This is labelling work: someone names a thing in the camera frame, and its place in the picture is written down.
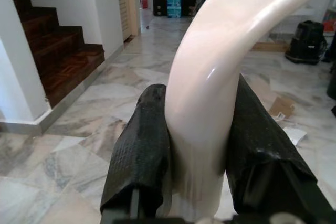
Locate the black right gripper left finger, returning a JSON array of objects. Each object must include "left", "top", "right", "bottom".
[{"left": 100, "top": 83, "right": 173, "bottom": 219}]

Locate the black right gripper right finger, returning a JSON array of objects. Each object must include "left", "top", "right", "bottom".
[{"left": 226, "top": 73, "right": 319, "bottom": 218}]

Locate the beige long-handled dustpan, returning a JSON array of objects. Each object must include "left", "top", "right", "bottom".
[{"left": 164, "top": 0, "right": 336, "bottom": 217}]

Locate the white paper tag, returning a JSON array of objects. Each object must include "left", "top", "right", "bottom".
[{"left": 284, "top": 126, "right": 308, "bottom": 146}]

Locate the brown cardboard piece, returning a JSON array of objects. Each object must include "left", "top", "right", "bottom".
[{"left": 267, "top": 96, "right": 296, "bottom": 119}]

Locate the long wooden plank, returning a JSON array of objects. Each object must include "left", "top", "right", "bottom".
[{"left": 251, "top": 41, "right": 291, "bottom": 52}]

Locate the black vacuum cleaner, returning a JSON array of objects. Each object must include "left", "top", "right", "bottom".
[{"left": 285, "top": 20, "right": 328, "bottom": 65}]

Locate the dark wooden staircase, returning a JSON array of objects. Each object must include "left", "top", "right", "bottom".
[{"left": 9, "top": 0, "right": 106, "bottom": 108}]

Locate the beige louvered door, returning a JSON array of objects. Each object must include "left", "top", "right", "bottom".
[{"left": 116, "top": 0, "right": 140, "bottom": 42}]

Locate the red bag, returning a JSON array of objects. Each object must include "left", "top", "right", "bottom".
[{"left": 323, "top": 10, "right": 336, "bottom": 33}]

